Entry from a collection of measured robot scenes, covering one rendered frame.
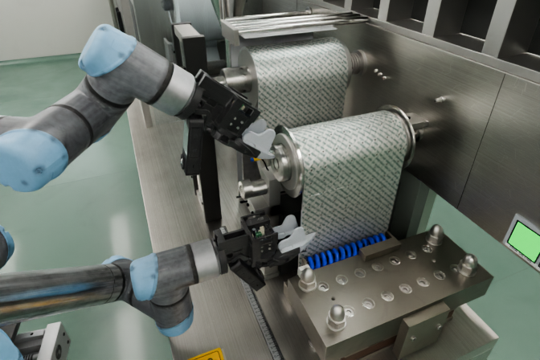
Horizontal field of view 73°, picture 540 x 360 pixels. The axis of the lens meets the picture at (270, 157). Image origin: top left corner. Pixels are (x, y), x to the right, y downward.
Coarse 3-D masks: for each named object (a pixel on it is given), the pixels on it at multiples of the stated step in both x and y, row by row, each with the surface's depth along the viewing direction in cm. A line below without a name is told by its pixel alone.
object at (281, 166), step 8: (280, 144) 72; (280, 152) 69; (272, 160) 74; (280, 160) 69; (288, 160) 69; (272, 168) 75; (280, 168) 70; (288, 168) 69; (280, 176) 71; (288, 176) 70
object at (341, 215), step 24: (336, 192) 74; (360, 192) 77; (384, 192) 80; (312, 216) 75; (336, 216) 78; (360, 216) 81; (384, 216) 84; (312, 240) 79; (336, 240) 82; (360, 240) 85
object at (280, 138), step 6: (276, 138) 74; (282, 138) 71; (276, 144) 74; (288, 144) 68; (288, 150) 69; (294, 156) 67; (294, 162) 68; (294, 168) 68; (294, 174) 69; (294, 180) 69; (288, 186) 73; (294, 186) 70
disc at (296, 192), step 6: (276, 126) 73; (282, 126) 70; (276, 132) 74; (282, 132) 71; (288, 132) 68; (288, 138) 69; (294, 138) 67; (294, 144) 67; (294, 150) 67; (300, 156) 66; (300, 162) 66; (300, 168) 67; (300, 174) 67; (288, 180) 73; (300, 180) 68; (282, 186) 77; (300, 186) 68; (288, 192) 75; (294, 192) 72; (300, 192) 69
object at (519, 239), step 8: (520, 224) 64; (520, 232) 64; (528, 232) 63; (512, 240) 66; (520, 240) 64; (528, 240) 63; (536, 240) 62; (520, 248) 65; (528, 248) 63; (536, 248) 62; (528, 256) 64; (536, 256) 62
